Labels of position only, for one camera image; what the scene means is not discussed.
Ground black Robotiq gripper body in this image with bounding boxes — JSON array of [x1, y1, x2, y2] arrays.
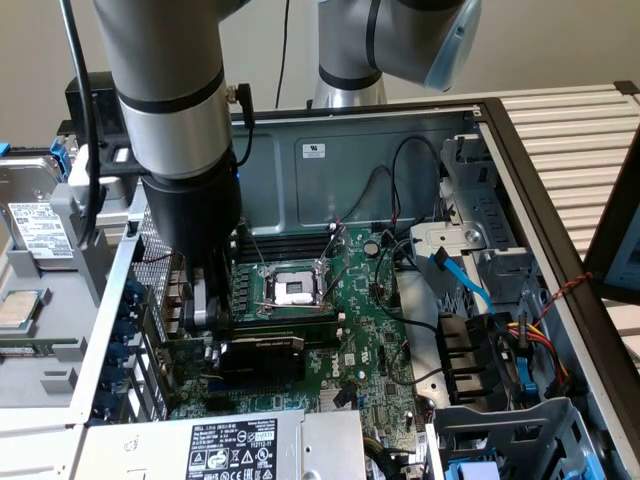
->
[[139, 148, 245, 274]]

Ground green GPU with black cooler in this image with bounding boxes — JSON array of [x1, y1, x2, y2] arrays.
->
[[149, 334, 307, 401]]

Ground silver network port block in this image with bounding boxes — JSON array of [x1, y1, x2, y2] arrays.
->
[[167, 269, 189, 306]]

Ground silver USB port block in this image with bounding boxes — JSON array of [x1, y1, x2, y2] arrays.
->
[[164, 305, 187, 335]]

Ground empty black RAM slot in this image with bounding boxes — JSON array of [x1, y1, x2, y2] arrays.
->
[[234, 247, 331, 257], [233, 253, 329, 264], [230, 310, 347, 329], [239, 233, 332, 243], [237, 240, 332, 250]]

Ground silver CPU socket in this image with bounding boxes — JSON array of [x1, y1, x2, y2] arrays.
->
[[255, 260, 335, 317]]

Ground grey parts rack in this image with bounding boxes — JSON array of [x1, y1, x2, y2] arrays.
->
[[0, 139, 132, 426]]

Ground black box-shaped cooler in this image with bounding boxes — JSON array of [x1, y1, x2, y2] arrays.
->
[[63, 71, 124, 146]]

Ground blue disk carrier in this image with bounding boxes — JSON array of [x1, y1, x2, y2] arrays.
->
[[0, 138, 76, 184]]

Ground green Dell motherboard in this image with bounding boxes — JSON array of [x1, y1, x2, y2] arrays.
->
[[167, 227, 434, 454]]

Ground silver power supply with label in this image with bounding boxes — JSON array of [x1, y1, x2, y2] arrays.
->
[[74, 408, 370, 480]]

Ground open grey PC case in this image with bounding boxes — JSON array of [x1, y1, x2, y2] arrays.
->
[[69, 97, 640, 480]]

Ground silver hard disk with label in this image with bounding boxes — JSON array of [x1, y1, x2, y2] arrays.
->
[[0, 153, 76, 264]]

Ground green loose RAM stick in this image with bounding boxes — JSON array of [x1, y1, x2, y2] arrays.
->
[[0, 338, 84, 354]]

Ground silver CPU chip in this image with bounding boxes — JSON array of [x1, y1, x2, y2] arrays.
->
[[0, 288, 42, 331]]

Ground silver drive latch plate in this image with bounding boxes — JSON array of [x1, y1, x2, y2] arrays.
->
[[408, 222, 487, 264]]

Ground grey metal drive cage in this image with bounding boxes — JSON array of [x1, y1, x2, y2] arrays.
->
[[438, 132, 544, 314]]

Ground grey metal disk bay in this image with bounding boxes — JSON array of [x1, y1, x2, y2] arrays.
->
[[430, 397, 604, 480]]

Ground dark framed monitor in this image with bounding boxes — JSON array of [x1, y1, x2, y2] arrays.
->
[[581, 133, 640, 305]]

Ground black table corner cap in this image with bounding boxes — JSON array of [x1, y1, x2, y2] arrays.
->
[[613, 79, 640, 107]]

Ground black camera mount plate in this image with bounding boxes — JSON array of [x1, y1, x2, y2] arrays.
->
[[97, 138, 151, 177]]

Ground black gripper signal cable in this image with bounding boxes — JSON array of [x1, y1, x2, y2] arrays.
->
[[224, 82, 255, 167]]

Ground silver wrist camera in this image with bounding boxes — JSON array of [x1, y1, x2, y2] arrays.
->
[[66, 143, 129, 202]]

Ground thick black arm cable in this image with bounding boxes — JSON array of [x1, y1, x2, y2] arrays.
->
[[58, 0, 110, 250]]

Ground metal socket cover frame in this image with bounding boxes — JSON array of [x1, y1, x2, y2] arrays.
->
[[317, 223, 352, 284]]

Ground black wire plug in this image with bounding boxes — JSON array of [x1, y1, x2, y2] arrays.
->
[[331, 380, 360, 410]]

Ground black looped wire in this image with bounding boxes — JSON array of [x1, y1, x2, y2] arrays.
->
[[390, 134, 444, 224], [342, 165, 396, 224]]

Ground thin black hanging cable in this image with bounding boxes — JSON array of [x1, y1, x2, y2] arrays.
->
[[273, 0, 292, 110]]

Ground yellow purple wire bundle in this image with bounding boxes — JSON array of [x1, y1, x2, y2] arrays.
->
[[363, 435, 404, 464]]

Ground blue SATA wire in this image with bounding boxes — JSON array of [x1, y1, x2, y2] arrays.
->
[[428, 246, 497, 316]]

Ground yellow red power wires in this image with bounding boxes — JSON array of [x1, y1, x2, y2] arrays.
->
[[503, 319, 572, 387]]

